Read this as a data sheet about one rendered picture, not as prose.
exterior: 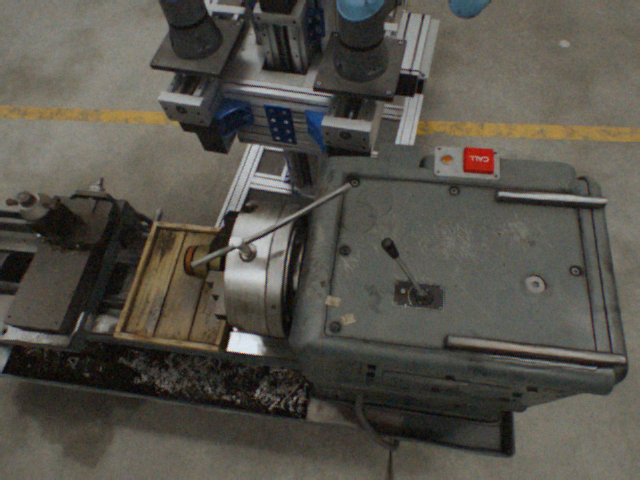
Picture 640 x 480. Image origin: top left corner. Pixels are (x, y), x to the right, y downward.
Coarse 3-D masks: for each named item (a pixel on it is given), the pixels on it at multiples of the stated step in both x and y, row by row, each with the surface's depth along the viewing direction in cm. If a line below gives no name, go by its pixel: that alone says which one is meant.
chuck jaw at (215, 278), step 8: (216, 272) 102; (224, 272) 102; (208, 280) 101; (216, 280) 101; (216, 288) 100; (216, 296) 100; (216, 304) 98; (224, 304) 98; (216, 312) 97; (224, 312) 97; (240, 328) 99
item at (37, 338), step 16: (128, 208) 136; (128, 224) 137; (112, 240) 130; (112, 256) 131; (96, 272) 124; (96, 288) 125; (0, 304) 125; (80, 304) 120; (96, 304) 125; (0, 320) 123; (80, 320) 119; (0, 336) 121; (16, 336) 118; (32, 336) 117; (48, 336) 117; (64, 336) 117; (80, 336) 120; (80, 352) 121
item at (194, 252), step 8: (192, 248) 105; (200, 248) 104; (208, 248) 103; (184, 256) 103; (192, 256) 103; (200, 256) 102; (184, 264) 103; (208, 264) 103; (216, 264) 103; (224, 264) 108; (192, 272) 104; (200, 272) 103; (208, 272) 103
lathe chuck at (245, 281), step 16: (256, 208) 96; (272, 208) 97; (240, 224) 92; (256, 224) 92; (272, 224) 92; (256, 240) 90; (240, 256) 89; (256, 256) 89; (240, 272) 89; (256, 272) 88; (224, 288) 90; (240, 288) 89; (256, 288) 89; (240, 304) 90; (256, 304) 90; (240, 320) 93; (256, 320) 92
